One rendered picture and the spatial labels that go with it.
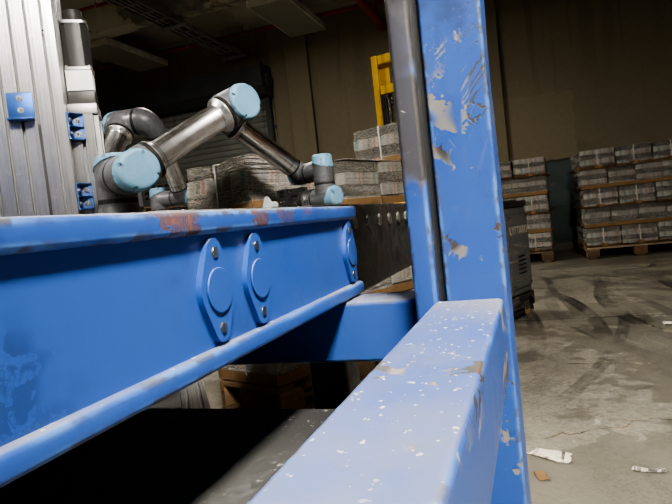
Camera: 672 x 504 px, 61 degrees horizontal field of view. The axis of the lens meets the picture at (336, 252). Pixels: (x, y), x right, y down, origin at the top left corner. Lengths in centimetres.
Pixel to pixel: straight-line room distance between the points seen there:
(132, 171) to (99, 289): 141
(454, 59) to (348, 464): 39
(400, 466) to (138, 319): 15
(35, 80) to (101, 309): 183
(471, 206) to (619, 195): 703
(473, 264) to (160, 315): 29
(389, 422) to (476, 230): 30
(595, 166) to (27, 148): 640
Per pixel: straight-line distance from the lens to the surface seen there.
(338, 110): 973
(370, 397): 26
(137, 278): 29
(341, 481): 19
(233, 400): 269
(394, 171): 307
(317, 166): 207
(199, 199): 249
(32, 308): 25
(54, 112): 207
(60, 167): 204
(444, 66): 52
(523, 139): 916
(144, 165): 169
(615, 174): 750
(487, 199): 50
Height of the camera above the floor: 78
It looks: 3 degrees down
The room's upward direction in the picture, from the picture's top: 6 degrees counter-clockwise
